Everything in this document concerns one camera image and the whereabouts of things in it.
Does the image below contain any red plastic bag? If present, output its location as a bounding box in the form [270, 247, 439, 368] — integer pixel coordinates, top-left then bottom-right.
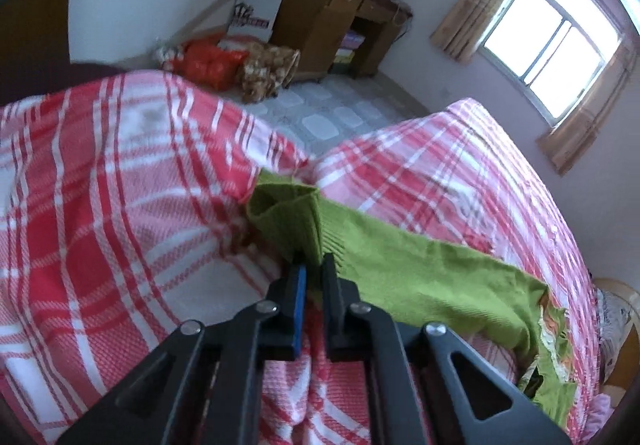
[172, 32, 251, 91]

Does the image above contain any green knitted sweater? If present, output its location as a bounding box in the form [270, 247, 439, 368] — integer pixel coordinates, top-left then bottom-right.
[245, 169, 578, 428]

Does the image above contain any brown wooden door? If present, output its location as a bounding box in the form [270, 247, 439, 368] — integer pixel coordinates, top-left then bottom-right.
[0, 0, 76, 106]

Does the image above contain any cream wooden headboard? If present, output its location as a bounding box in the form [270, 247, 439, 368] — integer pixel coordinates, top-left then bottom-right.
[592, 277, 640, 388]

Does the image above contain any white framed window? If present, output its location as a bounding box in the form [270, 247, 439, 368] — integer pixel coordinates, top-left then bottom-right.
[477, 0, 626, 126]

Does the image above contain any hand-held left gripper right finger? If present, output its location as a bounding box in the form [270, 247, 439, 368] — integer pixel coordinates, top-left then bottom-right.
[320, 252, 573, 445]

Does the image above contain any brown patterned bag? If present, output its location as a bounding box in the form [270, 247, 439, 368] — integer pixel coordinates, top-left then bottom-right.
[240, 45, 301, 103]

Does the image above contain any brown wooden desk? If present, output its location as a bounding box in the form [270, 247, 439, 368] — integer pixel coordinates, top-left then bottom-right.
[265, 0, 415, 83]

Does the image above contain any grey patterned pillow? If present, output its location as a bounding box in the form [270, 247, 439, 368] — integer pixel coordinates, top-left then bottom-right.
[597, 290, 633, 366]

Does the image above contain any red plaid bed sheet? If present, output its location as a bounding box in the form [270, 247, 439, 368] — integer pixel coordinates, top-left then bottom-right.
[0, 72, 608, 445]

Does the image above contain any white cardboard box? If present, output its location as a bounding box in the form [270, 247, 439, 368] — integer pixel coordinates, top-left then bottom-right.
[226, 0, 284, 43]

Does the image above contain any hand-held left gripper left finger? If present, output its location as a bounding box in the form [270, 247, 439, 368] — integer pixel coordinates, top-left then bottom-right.
[55, 264, 308, 445]

